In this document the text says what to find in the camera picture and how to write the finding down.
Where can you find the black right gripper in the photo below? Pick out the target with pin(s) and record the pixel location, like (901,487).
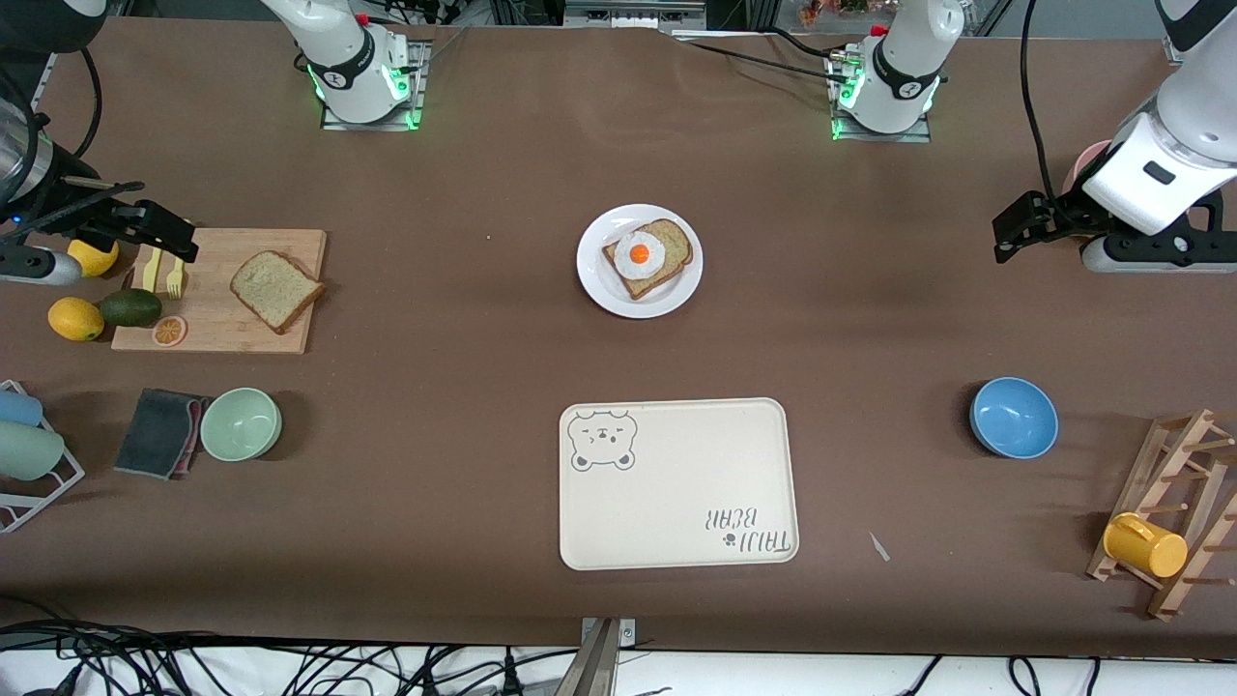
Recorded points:
(60,215)

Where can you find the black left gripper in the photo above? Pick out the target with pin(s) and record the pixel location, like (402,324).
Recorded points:
(1063,218)

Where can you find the brown bread slice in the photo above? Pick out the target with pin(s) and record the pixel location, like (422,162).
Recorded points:
(275,290)
(675,246)

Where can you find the white round plate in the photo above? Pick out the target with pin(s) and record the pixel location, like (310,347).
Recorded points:
(594,285)

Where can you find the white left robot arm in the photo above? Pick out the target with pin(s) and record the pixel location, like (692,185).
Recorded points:
(904,70)

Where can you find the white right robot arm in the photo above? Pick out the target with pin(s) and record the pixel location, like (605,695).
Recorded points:
(356,70)

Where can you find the yellow plastic knife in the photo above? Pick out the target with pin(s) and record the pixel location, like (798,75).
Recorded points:
(150,273)

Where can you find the yellow plastic fork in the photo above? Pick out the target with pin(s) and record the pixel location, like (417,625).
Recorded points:
(175,282)

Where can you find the yellow lemon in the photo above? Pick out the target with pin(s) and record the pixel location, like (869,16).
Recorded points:
(75,319)
(95,261)

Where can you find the dark green avocado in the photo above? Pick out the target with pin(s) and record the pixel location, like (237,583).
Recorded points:
(130,307)

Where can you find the pink bowl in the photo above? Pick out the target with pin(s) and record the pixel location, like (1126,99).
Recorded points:
(1087,164)

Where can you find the orange slice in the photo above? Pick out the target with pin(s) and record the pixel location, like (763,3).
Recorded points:
(169,332)

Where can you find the wooden cutting board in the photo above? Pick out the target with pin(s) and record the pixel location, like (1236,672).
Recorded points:
(251,329)

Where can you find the blue bowl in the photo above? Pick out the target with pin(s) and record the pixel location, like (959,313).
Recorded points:
(1015,418)

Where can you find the dark grey folded cloth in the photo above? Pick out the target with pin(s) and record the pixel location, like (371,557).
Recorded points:
(155,435)

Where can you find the pale green bowl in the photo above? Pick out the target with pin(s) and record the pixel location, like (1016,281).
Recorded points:
(240,425)

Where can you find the light blue cup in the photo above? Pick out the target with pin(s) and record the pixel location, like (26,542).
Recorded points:
(17,408)

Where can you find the pale green cup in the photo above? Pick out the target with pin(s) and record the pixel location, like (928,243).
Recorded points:
(29,451)

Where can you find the wooden peg rack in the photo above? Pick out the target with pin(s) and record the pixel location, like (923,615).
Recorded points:
(1174,445)

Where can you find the orange red decoration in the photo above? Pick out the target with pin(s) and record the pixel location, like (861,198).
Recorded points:
(836,8)

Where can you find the yellow mug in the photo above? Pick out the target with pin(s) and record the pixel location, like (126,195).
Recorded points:
(1145,546)

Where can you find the small white tape scrap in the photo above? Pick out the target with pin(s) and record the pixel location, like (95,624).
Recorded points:
(879,547)

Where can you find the fried egg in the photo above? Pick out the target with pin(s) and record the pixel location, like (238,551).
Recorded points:
(638,255)

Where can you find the cream bear print tray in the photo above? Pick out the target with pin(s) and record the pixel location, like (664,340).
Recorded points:
(676,483)

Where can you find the grey metal box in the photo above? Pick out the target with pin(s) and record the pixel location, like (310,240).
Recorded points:
(633,12)

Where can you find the metal camera pole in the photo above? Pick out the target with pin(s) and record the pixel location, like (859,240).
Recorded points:
(594,667)

